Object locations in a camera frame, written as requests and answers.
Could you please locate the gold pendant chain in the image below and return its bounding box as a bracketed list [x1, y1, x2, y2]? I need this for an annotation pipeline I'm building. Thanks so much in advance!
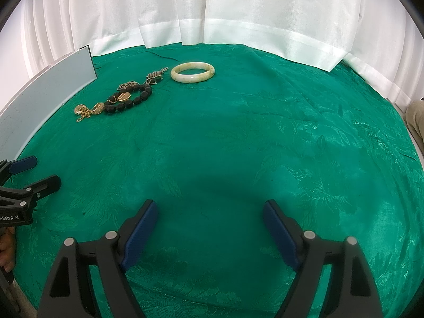
[74, 101, 105, 124]

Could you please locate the person's left hand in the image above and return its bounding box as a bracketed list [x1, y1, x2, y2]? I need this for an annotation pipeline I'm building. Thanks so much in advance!
[0, 227, 16, 273]

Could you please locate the white cardboard box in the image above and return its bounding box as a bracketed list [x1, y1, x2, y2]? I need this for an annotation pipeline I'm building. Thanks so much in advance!
[1, 45, 97, 160]

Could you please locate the beige folded clothing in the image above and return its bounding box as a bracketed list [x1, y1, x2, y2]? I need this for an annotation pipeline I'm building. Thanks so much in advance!
[405, 99, 424, 152]

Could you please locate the green patterned table cloth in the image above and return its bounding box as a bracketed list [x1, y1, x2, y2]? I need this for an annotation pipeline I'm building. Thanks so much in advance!
[9, 45, 423, 317]

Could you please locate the white jade bangle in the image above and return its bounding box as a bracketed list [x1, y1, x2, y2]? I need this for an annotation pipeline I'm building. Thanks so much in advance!
[170, 62, 216, 83]

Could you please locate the white curtain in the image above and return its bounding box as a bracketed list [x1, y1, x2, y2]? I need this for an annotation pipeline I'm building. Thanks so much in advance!
[1, 0, 423, 108]

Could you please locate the black bead bracelet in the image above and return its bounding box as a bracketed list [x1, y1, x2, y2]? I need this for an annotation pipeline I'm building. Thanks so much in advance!
[103, 83, 154, 116]

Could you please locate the silver link bracelet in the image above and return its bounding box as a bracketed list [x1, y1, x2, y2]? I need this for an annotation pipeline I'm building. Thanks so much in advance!
[116, 66, 169, 92]

